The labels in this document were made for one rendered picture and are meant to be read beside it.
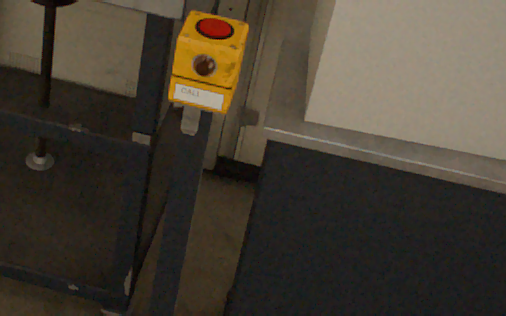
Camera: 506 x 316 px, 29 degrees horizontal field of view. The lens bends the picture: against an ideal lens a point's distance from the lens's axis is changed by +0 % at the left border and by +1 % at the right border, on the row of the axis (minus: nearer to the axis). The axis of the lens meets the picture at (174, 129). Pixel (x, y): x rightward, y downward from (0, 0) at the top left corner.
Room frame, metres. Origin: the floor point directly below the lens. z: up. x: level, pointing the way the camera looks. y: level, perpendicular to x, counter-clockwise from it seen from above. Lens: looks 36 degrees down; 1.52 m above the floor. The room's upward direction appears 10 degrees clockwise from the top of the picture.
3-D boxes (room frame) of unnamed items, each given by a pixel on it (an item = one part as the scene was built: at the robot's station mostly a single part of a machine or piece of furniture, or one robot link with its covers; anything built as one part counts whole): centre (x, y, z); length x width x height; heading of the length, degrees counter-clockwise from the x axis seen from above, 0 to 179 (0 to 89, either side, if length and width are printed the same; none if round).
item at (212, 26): (1.08, -0.03, 0.90); 0.04 x 0.04 x 0.02
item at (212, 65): (1.04, -0.02, 0.87); 0.03 x 0.01 x 0.03; 82
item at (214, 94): (1.08, -0.03, 0.85); 0.08 x 0.08 x 0.10; 82
